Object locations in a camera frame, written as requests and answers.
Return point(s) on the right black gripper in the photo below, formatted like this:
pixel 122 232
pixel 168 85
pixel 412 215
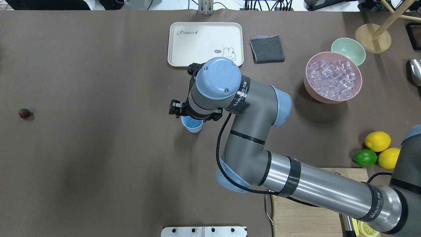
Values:
pixel 175 108

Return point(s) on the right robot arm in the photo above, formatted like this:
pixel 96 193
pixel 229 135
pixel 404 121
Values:
pixel 218 85

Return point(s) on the light blue cup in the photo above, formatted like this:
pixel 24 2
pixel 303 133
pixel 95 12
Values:
pixel 192 125

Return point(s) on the wooden cup stand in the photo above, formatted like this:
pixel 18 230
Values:
pixel 375 38

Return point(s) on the metal ice scoop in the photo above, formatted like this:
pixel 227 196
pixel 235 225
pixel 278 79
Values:
pixel 415 66

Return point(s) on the cream rabbit tray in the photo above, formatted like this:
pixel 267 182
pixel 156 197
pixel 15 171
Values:
pixel 198 42

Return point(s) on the grey folded cloth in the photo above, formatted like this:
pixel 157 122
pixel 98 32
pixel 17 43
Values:
pixel 267 49

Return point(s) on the red strawberry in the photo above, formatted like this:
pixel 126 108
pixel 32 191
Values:
pixel 24 113

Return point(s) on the pink bowl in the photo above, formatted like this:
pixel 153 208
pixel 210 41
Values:
pixel 332 78

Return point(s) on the wooden cutting board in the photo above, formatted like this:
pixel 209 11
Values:
pixel 290 219

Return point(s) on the mint green bowl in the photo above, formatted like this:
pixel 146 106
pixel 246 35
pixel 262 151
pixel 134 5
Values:
pixel 349 48

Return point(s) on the green lime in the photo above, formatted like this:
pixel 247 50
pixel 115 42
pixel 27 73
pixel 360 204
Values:
pixel 365 157

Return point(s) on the yellow lemon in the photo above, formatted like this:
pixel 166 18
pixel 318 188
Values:
pixel 377 141
pixel 388 158

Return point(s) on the lemon half slice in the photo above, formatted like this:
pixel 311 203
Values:
pixel 365 230

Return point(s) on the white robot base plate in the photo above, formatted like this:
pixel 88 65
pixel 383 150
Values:
pixel 205 231

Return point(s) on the knife with metal handle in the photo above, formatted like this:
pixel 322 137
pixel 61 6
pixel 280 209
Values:
pixel 349 228

